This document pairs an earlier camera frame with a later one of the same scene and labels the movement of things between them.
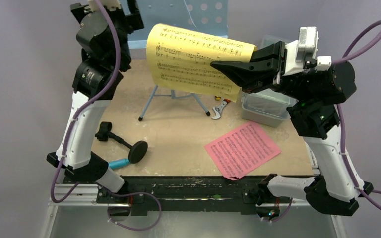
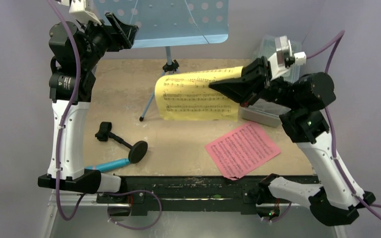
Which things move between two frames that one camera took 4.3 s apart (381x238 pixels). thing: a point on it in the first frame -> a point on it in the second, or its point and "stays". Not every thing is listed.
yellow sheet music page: (180, 59) -> (189, 96)
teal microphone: (118, 163) stays
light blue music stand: (208, 17) stays
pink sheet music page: (238, 152) stays
